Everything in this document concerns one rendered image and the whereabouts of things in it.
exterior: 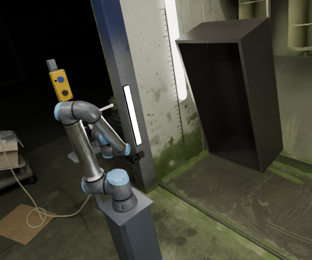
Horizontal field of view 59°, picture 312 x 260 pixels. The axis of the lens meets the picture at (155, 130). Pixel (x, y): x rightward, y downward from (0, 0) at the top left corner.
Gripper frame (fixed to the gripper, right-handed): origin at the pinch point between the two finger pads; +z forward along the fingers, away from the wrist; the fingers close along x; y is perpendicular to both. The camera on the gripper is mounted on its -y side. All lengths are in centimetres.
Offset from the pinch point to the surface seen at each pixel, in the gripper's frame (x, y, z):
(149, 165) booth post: 59, 77, 4
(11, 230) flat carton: -84, 109, 77
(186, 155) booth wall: 114, 92, 4
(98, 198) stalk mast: -1, 94, 25
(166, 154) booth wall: 84, 76, 4
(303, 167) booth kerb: 174, 100, -108
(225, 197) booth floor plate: 92, 105, -69
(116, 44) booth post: 52, -55, 5
